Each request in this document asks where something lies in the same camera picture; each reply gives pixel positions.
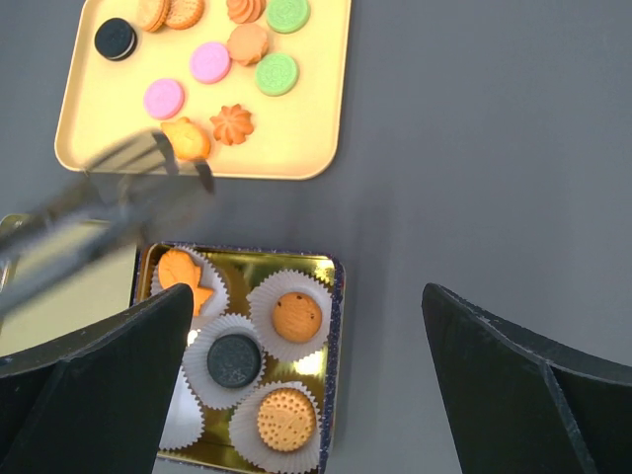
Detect bottom left paper cup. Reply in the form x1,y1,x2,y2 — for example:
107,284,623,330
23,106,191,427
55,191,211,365
159,367,204,450

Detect pink cookie lower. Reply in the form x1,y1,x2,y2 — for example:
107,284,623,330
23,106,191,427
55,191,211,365
143,78,185,120

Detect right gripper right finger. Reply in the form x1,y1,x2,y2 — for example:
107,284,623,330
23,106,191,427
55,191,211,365
422,283,631,473

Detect green cookie lower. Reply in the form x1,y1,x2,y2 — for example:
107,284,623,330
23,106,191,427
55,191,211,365
255,52,299,97

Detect round biscuit top right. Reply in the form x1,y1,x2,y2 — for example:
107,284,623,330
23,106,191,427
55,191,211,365
165,0,205,30

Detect orange shell cookie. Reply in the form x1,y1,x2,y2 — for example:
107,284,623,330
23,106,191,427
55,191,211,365
227,24,269,66

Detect orange plastic tray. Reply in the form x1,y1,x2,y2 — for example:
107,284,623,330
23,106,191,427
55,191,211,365
54,1,352,180

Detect center paper cup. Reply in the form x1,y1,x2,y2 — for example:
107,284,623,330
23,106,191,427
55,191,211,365
183,314,266,410

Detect green cookie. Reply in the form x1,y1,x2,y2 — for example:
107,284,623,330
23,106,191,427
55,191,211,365
255,52,299,97
266,0,311,34

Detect fish shaped cookie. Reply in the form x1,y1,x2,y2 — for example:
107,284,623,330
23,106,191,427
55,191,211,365
160,117,211,162
158,249,214,317

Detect black sandwich cookie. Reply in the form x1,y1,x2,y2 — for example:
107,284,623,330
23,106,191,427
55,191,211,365
94,18,137,61
206,334,262,389

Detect orange swirl cookie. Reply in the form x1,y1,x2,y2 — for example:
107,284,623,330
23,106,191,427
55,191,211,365
226,0,266,25
209,104,254,146

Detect gold tin lid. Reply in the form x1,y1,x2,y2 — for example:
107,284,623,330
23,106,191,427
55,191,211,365
1,221,136,356

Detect black sandwich cookie bottom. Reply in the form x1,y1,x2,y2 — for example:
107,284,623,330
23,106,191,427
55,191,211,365
206,334,262,389

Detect gold cookie tin box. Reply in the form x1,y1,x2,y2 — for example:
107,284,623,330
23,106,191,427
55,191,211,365
131,242,345,473

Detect orange swirl cookie upper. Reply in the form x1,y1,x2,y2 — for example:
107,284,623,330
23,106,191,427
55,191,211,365
226,0,266,25

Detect pink cookie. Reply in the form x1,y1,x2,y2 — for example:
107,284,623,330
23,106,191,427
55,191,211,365
190,41,231,84
143,78,185,120

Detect round dotted biscuit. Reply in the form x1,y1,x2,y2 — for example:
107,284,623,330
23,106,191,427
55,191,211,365
257,388,317,452

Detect metal tongs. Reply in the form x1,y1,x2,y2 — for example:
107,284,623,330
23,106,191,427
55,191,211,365
1,128,215,317

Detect orange swirl cookie lower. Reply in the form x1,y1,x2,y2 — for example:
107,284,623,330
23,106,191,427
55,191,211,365
209,104,254,146

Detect chocolate chip cookie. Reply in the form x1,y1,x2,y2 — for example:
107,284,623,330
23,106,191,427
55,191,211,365
272,292,323,344

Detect pink cookie upper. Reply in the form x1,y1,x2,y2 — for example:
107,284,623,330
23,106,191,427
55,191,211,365
190,41,231,84

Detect top left paper cup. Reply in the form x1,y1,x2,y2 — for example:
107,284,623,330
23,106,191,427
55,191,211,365
150,245,229,322

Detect paper cup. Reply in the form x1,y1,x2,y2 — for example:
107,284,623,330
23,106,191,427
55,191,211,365
247,270,332,362
229,382,321,473
150,245,229,322
159,367,204,450
183,314,266,410

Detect bottom right paper cup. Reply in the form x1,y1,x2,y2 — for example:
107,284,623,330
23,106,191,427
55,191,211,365
229,382,321,473

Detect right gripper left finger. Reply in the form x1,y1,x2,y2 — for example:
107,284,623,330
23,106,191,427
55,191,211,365
1,284,193,473

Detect round biscuit top left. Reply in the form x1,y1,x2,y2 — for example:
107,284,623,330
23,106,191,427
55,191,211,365
136,0,171,33

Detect green cookie upper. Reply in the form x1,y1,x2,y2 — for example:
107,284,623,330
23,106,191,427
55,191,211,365
266,0,311,34

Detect black sandwich cookie top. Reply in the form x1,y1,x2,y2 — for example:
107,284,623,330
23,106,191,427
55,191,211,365
94,18,137,61

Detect top right paper cup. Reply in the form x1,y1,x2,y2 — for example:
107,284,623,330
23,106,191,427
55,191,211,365
247,270,332,362

